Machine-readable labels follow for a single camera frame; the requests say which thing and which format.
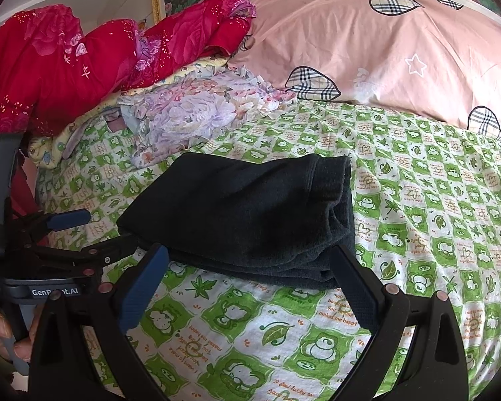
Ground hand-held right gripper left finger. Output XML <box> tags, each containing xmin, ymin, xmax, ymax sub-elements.
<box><xmin>27</xmin><ymin>242</ymin><xmax>172</xmax><ymax>401</ymax></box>

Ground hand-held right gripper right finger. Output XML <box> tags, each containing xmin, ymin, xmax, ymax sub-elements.
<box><xmin>329</xmin><ymin>243</ymin><xmax>476</xmax><ymax>401</ymax></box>

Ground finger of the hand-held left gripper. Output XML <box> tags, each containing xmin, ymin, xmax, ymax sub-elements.
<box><xmin>12</xmin><ymin>210</ymin><xmax>92</xmax><ymax>247</ymax></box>
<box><xmin>23</xmin><ymin>234</ymin><xmax>139</xmax><ymax>278</ymax></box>

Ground dark navy pants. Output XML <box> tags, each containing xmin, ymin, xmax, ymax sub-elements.
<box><xmin>117</xmin><ymin>153</ymin><xmax>355</xmax><ymax>290</ymax></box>

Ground plain red cloth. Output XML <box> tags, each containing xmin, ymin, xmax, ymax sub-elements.
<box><xmin>6</xmin><ymin>150</ymin><xmax>40</xmax><ymax>218</ymax></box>

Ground yellow printed cloth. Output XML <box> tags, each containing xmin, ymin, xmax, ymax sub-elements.
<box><xmin>28</xmin><ymin>56</ymin><xmax>230</xmax><ymax>170</ymax></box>

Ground green checked bed sheet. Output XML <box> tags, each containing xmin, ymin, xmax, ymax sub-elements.
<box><xmin>29</xmin><ymin>98</ymin><xmax>501</xmax><ymax>401</ymax></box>

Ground red floral quilt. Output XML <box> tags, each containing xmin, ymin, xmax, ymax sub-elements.
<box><xmin>0</xmin><ymin>0</ymin><xmax>257</xmax><ymax>138</ymax></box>

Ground lilac floral cloth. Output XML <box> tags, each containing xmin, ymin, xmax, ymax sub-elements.
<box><xmin>104</xmin><ymin>69</ymin><xmax>297</xmax><ymax>170</ymax></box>

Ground pink pillow with plaid hearts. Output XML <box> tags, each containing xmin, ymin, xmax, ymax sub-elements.
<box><xmin>227</xmin><ymin>0</ymin><xmax>501</xmax><ymax>143</ymax></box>

